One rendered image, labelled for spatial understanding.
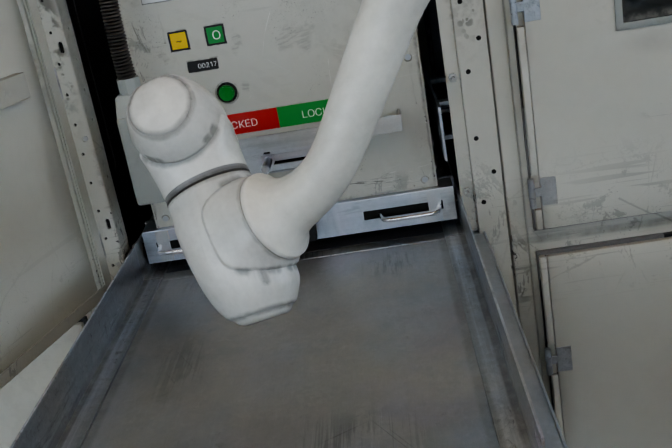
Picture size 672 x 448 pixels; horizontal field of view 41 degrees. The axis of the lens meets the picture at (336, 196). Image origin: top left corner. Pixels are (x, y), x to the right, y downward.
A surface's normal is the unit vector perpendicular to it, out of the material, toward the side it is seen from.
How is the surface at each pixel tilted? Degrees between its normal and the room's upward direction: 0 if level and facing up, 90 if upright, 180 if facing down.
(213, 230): 66
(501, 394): 0
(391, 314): 0
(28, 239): 90
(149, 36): 90
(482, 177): 90
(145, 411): 0
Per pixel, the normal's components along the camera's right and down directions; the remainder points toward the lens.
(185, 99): 0.16, -0.36
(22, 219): 0.94, -0.05
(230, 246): -0.32, 0.07
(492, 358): -0.16, -0.93
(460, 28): -0.02, 0.33
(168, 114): -0.03, -0.13
